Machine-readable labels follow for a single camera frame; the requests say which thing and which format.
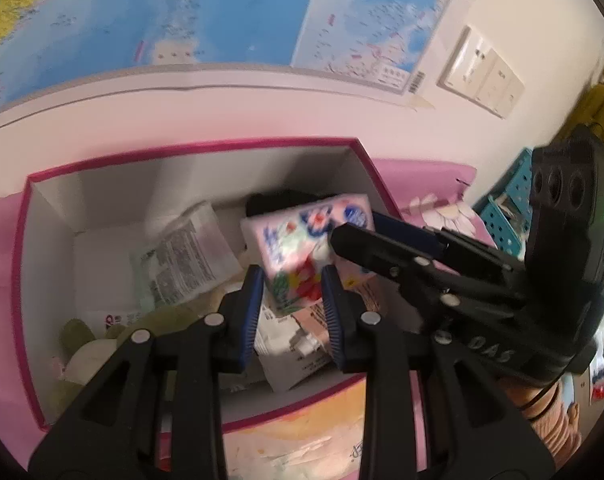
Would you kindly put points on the green plush toy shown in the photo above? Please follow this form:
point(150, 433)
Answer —
point(82, 335)

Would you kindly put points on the white red label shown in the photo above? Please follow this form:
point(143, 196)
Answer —
point(600, 377)

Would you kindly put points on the blue plastic basket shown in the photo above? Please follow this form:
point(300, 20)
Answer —
point(519, 180)

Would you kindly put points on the white packet red print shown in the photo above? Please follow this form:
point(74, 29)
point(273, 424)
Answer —
point(109, 319)

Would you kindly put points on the pink printed bedsheet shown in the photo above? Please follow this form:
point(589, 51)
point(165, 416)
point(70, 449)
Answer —
point(422, 180)

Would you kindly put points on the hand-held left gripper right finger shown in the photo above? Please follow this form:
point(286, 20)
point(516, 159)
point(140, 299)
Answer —
point(332, 320)

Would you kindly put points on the teal plastic basket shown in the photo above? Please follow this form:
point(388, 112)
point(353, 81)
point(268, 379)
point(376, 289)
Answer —
point(497, 222)

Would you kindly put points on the clear printed packet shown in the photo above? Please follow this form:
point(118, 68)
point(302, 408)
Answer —
point(187, 255)

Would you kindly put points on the pink floral tissue pack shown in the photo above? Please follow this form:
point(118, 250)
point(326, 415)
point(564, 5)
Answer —
point(292, 240)

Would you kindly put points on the white wall socket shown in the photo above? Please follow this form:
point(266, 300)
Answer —
point(467, 62)
point(496, 82)

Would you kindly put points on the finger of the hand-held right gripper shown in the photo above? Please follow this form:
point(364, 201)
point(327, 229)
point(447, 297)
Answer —
point(377, 252)
point(397, 230)

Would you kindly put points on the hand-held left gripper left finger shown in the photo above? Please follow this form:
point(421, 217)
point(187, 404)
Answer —
point(249, 310)

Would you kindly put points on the person's right hand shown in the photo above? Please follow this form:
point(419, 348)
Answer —
point(547, 415)

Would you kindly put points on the white wet wipes pack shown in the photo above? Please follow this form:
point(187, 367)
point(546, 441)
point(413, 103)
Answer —
point(282, 360)

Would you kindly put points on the colourful wall map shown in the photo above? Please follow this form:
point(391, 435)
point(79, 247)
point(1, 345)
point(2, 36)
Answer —
point(182, 10)

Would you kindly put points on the pink cardboard box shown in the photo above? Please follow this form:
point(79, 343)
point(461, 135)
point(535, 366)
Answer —
point(132, 185)

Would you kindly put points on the cotton swab packet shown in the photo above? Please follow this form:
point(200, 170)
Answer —
point(312, 322)

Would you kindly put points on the yellow cloth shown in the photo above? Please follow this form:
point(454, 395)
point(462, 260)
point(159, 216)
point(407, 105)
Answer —
point(599, 105)

